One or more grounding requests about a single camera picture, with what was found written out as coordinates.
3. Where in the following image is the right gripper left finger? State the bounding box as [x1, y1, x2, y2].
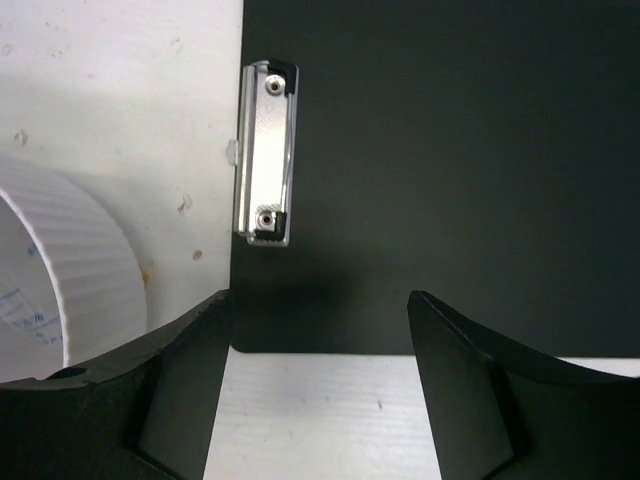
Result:
[1, 291, 233, 479]

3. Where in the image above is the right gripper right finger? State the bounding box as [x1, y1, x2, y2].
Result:
[407, 291, 639, 479]

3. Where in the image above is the white round desk organizer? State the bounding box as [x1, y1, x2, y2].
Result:
[1, 155, 147, 382]

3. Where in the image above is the black clipboard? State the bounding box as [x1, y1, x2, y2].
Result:
[231, 1, 639, 357]

